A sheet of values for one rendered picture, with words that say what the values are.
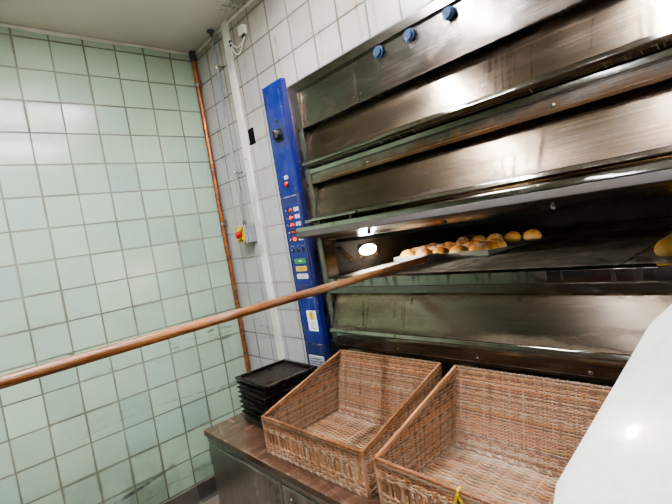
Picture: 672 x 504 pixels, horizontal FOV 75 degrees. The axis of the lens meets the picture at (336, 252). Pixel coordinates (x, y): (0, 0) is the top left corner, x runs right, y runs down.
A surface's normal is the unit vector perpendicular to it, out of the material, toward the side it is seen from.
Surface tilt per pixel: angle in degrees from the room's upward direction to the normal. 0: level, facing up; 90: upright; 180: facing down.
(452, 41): 90
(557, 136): 70
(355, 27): 90
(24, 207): 90
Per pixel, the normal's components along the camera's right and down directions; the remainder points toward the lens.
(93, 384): 0.66, -0.07
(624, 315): -0.74, -0.19
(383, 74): -0.73, 0.15
